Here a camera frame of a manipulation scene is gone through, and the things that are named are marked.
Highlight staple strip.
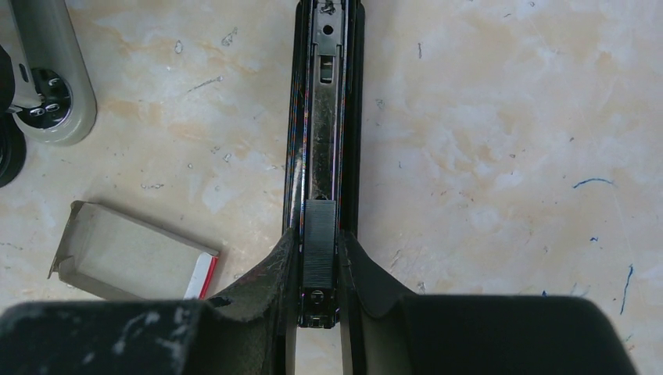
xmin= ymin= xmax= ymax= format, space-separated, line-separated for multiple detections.
xmin=303 ymin=199 xmax=336 ymax=289

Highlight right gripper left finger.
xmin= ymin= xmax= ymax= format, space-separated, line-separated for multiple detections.
xmin=1 ymin=230 xmax=297 ymax=374

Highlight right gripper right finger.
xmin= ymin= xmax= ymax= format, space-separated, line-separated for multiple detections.
xmin=338 ymin=231 xmax=636 ymax=374

